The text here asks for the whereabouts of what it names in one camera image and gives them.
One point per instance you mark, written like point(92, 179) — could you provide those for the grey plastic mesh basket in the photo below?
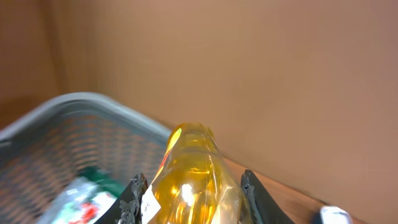
point(70, 136)

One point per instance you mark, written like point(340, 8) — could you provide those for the green 3M gloves package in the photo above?
point(84, 200)

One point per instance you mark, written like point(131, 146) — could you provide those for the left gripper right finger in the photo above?
point(264, 209)

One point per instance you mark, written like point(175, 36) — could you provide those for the white barcode scanner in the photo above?
point(331, 215)

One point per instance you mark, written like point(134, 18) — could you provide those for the yellow liquid bottle silver cap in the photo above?
point(193, 184)

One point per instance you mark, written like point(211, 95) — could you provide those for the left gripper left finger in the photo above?
point(127, 208)

